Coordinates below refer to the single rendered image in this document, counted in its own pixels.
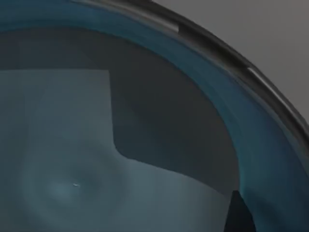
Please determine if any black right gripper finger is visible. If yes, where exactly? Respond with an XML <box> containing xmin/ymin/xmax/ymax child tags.
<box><xmin>224</xmin><ymin>190</ymin><xmax>257</xmax><ymax>232</ymax></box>

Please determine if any blue bowl with dark rim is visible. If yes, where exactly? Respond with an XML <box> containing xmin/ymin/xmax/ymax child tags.
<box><xmin>0</xmin><ymin>0</ymin><xmax>309</xmax><ymax>232</ymax></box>

